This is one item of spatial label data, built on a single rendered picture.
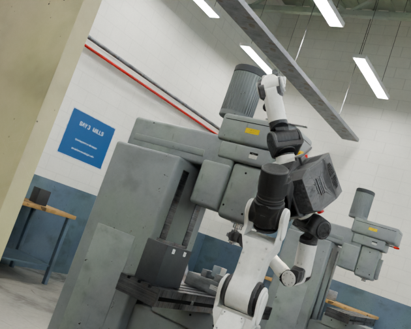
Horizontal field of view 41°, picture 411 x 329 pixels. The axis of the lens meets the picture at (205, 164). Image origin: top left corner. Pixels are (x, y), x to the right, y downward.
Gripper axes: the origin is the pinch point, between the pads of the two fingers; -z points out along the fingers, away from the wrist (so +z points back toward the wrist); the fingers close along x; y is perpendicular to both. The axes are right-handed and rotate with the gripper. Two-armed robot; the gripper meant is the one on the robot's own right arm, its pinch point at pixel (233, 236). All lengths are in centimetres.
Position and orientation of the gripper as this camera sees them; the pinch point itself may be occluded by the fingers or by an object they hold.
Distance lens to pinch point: 305.7
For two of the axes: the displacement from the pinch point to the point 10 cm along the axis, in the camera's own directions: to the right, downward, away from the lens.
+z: 5.2, 0.6, -8.5
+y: -3.2, 9.4, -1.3
